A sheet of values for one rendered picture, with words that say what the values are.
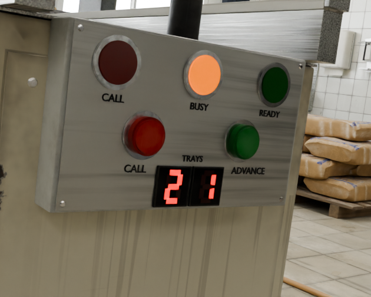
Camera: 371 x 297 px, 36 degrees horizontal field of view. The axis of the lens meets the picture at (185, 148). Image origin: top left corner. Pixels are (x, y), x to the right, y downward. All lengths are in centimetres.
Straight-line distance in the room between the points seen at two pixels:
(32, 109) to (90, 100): 4
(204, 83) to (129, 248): 15
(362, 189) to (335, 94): 140
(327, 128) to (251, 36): 397
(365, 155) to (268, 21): 383
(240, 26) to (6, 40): 30
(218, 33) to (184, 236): 26
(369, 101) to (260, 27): 475
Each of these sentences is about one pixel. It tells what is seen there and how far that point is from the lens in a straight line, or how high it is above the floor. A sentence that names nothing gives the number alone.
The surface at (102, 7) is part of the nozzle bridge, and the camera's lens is 135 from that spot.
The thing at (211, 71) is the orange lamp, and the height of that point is 82.
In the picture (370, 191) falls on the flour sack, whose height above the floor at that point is 20.
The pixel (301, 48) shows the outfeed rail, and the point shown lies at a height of 85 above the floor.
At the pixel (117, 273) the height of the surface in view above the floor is 64.
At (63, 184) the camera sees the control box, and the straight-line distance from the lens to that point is 42.
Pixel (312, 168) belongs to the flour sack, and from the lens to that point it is 437.
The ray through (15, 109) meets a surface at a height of 77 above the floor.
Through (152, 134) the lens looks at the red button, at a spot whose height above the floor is 76.
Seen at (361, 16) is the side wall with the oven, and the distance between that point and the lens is 554.
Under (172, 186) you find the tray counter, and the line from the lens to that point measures 47.
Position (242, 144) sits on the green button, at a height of 76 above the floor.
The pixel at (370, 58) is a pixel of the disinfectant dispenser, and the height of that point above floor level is 124.
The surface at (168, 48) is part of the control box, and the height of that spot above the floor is 83.
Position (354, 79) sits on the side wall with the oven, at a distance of 547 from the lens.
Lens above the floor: 80
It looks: 6 degrees down
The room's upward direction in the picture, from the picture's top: 7 degrees clockwise
